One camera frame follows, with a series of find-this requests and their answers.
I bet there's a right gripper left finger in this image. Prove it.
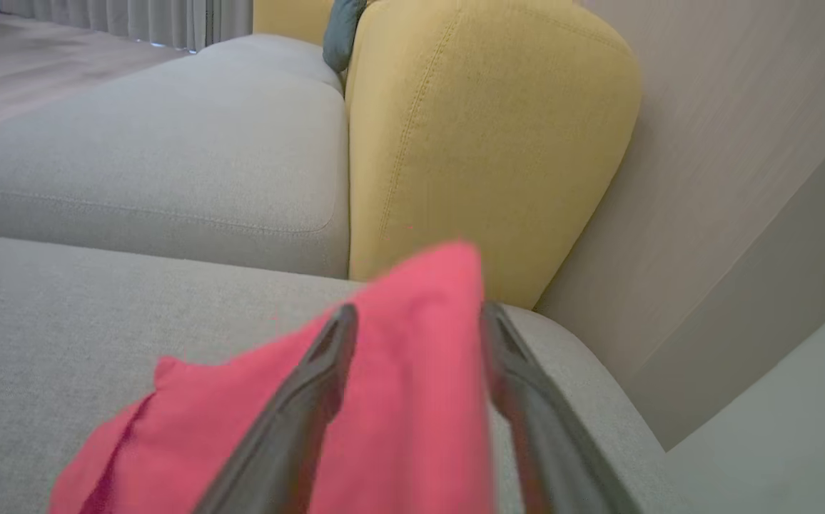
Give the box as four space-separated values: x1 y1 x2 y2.
195 303 360 514

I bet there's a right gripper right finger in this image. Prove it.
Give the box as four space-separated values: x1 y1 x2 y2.
480 301 642 514

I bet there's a red number 23 jersey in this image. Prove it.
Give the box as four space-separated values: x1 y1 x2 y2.
49 241 495 514

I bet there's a large grey sofa seat cushion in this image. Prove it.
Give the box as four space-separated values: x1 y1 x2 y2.
0 232 699 514

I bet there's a small grey sofa seat cushion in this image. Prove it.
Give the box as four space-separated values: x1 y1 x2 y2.
0 34 350 279

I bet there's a yellow sofa back cushion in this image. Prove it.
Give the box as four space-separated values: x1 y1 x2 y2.
345 0 643 309
252 0 335 47

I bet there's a dark teal pillow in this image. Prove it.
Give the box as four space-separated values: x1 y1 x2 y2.
322 0 369 72

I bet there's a grey curtain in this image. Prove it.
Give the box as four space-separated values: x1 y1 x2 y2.
0 0 255 52

